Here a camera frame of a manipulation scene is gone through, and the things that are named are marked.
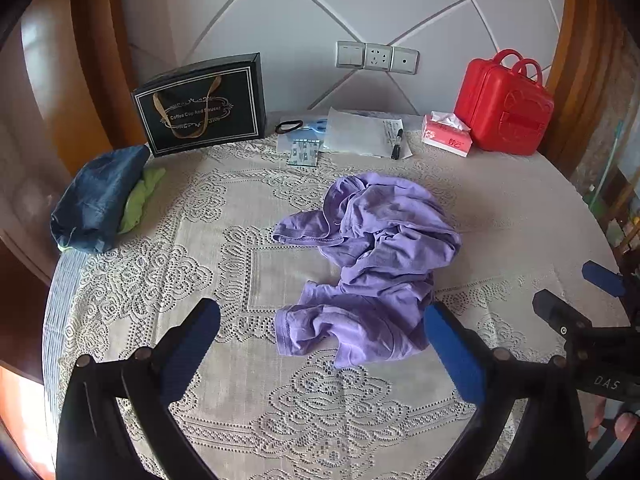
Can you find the wooden wall trim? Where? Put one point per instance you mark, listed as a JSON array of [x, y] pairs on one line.
[[97, 35], [575, 60]]

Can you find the red plastic carry case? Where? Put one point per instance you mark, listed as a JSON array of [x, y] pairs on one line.
[[500, 105]]

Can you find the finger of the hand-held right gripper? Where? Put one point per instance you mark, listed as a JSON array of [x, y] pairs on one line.
[[602, 279], [557, 310]]

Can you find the white wall outlet plate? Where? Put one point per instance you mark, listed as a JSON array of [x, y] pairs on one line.
[[404, 60]]

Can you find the white paper sheets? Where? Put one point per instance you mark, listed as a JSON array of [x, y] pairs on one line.
[[350, 130]]

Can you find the white wall switch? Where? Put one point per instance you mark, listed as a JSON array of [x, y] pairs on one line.
[[350, 54]]

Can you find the black marker pen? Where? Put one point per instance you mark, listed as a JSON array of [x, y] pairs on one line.
[[397, 147]]

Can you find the folded blue denim garment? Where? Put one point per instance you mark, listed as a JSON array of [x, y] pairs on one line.
[[95, 200]]

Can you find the purple t-shirt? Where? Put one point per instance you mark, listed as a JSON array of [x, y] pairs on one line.
[[380, 260]]

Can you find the red tissue box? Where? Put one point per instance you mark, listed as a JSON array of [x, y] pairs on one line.
[[445, 140]]

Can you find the folded green garment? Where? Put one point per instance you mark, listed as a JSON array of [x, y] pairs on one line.
[[142, 195]]

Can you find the white wall socket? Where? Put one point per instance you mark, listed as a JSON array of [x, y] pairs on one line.
[[377, 57]]

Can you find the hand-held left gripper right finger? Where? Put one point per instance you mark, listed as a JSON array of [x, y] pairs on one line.
[[455, 355]]

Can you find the black gift bag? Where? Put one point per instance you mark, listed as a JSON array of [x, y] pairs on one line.
[[240, 85]]

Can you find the small patterned packet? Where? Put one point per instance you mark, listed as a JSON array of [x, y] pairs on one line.
[[302, 152]]

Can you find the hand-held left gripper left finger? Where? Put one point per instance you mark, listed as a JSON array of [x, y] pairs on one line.
[[192, 347]]

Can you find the blue face mask packet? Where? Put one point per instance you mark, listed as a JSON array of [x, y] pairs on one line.
[[315, 127]]

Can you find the cream lace tablecloth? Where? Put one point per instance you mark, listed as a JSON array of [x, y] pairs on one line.
[[200, 220]]

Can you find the person's right hand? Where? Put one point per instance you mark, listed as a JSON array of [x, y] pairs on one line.
[[625, 422]]

